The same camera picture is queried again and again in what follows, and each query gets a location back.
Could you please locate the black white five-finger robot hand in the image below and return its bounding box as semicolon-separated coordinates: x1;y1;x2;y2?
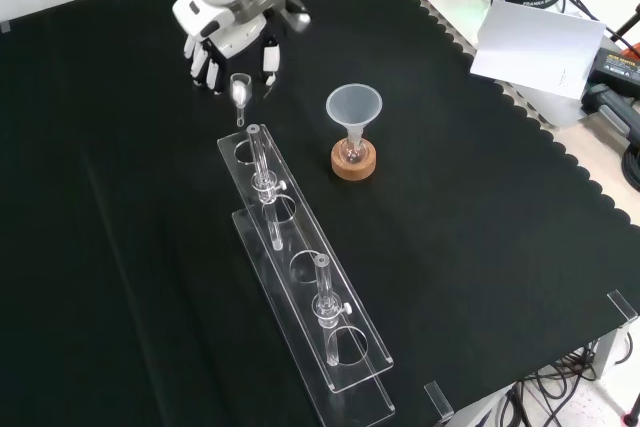
182;15;284;97

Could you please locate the translucent plastic funnel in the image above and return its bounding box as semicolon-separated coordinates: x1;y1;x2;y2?
325;84;384;149

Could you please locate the small glass round-bottom flask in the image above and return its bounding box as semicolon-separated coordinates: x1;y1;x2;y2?
339;137;370;166

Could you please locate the clear acrylic funnel stand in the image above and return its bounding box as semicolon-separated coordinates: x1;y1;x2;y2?
216;122;397;427

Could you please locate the black bench cloth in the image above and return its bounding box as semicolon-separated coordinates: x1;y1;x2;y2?
0;0;640;427

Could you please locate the white paper sheet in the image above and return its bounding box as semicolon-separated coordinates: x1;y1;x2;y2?
469;0;608;101

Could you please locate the black power supply box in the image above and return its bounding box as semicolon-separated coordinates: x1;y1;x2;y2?
582;45;640;94

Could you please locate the dark grey power adapter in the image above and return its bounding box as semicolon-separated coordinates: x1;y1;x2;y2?
582;84;640;149

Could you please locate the black tripod leg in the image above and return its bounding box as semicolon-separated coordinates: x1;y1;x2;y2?
606;0;640;51

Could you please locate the clear acrylic edge clip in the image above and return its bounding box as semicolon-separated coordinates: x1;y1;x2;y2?
423;380;455;424
606;289;640;324

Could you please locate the white wrist camera shell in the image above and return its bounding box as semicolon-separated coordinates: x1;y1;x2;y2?
171;0;235;40

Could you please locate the cork ring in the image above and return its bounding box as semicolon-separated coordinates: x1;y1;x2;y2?
330;139;378;181

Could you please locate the black floor cable bundle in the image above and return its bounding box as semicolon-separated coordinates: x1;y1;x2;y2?
499;341;640;427

